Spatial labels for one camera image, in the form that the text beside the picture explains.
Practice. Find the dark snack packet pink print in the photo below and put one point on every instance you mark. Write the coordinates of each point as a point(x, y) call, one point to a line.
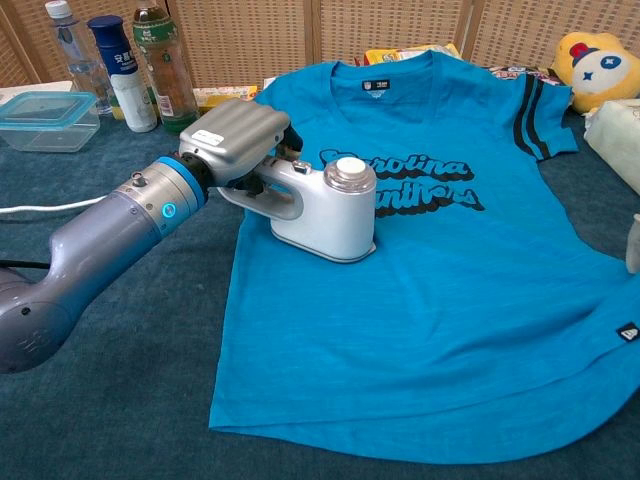
point(505, 72)

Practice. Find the long white tissue pack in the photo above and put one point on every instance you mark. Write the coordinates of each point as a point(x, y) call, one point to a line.
point(615, 135)

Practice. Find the yellow snack box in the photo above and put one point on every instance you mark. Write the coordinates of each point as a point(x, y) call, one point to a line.
point(225, 95)

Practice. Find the dark teal table cloth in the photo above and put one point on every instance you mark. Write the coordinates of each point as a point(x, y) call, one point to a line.
point(125, 400)

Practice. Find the red snack packet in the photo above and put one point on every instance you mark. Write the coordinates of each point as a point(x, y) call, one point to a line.
point(359, 61)

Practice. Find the green label tea bottle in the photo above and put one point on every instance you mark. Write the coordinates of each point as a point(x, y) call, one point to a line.
point(167, 70)

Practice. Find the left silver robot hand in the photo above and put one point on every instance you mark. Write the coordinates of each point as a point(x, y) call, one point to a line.
point(235, 135)

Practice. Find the clear container blue lid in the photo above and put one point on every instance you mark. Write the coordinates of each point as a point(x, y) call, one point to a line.
point(45, 120)

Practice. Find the clear water bottle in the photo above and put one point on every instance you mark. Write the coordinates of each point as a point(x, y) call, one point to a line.
point(75, 55)

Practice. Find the yellow snack bag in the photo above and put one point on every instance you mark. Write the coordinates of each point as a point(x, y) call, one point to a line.
point(390, 55)

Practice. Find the white handheld garment steamer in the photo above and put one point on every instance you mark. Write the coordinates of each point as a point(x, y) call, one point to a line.
point(340, 225)

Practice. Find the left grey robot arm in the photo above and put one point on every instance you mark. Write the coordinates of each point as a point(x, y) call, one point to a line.
point(100, 250)

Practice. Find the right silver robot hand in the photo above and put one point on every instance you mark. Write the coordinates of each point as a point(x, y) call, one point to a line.
point(634, 245)

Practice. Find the white bottle blue cap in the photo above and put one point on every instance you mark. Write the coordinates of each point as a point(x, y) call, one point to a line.
point(125, 75)

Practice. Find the blue Carolina Panthers t-shirt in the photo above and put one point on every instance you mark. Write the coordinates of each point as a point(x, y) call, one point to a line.
point(425, 325)

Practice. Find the wicker folding screen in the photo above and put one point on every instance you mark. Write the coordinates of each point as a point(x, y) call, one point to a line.
point(250, 40)

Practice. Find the yellow plush toy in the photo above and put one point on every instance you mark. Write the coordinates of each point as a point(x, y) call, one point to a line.
point(595, 70)

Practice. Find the white flat packet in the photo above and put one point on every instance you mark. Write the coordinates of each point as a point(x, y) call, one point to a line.
point(269, 82)

